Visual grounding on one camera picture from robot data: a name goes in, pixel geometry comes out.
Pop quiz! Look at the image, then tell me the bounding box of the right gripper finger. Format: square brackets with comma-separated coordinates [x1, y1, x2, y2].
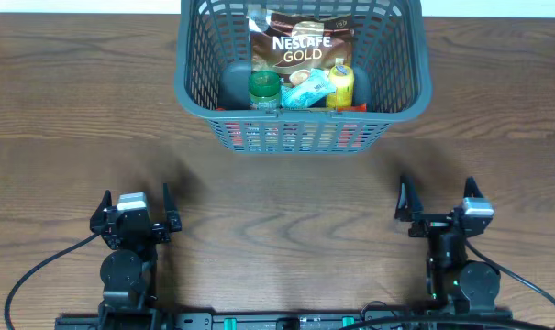
[463, 176, 483, 198]
[394, 175, 423, 222]

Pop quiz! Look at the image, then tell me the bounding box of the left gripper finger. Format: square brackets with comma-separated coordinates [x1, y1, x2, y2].
[91, 190, 112, 220]
[163, 183, 182, 232]

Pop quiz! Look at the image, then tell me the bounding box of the orange spaghetti packet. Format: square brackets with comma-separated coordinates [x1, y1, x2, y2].
[209, 121, 385, 153]

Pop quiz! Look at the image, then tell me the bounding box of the yellow Mentos bottle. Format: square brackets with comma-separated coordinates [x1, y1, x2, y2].
[326, 60, 355, 108]

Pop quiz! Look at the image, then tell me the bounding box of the light blue snack wrapper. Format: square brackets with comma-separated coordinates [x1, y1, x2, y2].
[281, 69, 337, 109]

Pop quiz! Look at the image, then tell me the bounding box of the green lid jar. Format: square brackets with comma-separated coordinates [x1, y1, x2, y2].
[248, 71, 282, 110]

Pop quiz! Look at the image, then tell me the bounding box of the brown Nescafe Gold pouch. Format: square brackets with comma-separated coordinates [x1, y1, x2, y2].
[248, 5, 355, 86]

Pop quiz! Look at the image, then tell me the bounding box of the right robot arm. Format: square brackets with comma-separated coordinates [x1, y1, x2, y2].
[394, 175, 501, 314]

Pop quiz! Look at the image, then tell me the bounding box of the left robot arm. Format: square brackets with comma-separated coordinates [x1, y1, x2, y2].
[90, 184, 182, 330]

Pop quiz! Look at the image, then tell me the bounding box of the grey plastic basket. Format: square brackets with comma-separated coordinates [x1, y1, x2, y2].
[175, 0, 432, 131]

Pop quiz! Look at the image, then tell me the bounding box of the right black cable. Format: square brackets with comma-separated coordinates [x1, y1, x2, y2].
[464, 240, 555, 330]

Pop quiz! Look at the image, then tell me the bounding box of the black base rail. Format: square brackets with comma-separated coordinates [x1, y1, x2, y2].
[54, 309, 515, 330]

